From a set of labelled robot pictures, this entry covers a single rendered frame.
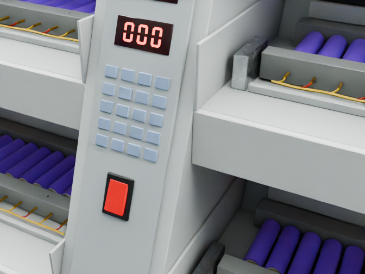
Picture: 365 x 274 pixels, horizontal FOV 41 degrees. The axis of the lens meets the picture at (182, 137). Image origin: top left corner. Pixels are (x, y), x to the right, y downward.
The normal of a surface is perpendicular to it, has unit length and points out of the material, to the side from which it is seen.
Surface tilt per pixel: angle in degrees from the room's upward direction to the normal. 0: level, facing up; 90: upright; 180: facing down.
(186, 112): 90
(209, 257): 19
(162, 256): 90
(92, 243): 90
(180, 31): 90
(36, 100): 109
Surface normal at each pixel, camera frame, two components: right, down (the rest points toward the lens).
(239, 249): 0.03, -0.86
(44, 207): -0.44, 0.44
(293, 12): -0.41, 0.13
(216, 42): 0.90, 0.25
